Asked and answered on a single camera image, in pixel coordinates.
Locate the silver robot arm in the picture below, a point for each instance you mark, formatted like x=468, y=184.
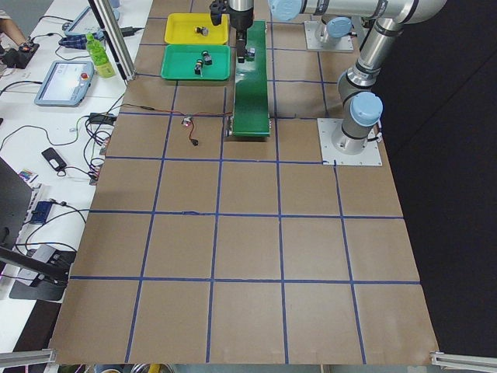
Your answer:
x=362, y=108
x=288, y=10

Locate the near teach pendant tablet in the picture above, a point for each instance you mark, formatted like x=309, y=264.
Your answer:
x=65, y=84

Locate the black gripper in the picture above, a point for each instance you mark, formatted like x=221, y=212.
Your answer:
x=242, y=20

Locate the green tea bottle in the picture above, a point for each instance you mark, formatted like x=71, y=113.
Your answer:
x=99, y=57

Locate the green conveyor belt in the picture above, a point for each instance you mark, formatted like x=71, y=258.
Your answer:
x=250, y=117

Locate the small motor controller board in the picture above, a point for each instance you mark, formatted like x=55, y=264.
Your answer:
x=188, y=122

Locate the yellow plastic tray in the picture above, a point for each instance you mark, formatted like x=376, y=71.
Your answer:
x=180, y=29

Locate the green plastic tray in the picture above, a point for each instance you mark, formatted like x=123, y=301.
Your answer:
x=179, y=61

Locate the far teach pendant tablet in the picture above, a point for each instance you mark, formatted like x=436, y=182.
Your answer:
x=83, y=24

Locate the aluminium frame post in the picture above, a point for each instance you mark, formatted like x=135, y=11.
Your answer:
x=106, y=19

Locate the black power adapter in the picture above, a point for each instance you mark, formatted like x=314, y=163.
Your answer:
x=102, y=118

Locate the person at desk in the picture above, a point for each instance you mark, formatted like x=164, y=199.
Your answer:
x=12, y=31

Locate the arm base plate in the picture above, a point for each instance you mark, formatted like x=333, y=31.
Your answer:
x=339, y=150
x=332, y=36

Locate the teach pendant tablet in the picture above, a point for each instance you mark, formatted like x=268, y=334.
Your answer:
x=65, y=84
x=83, y=24

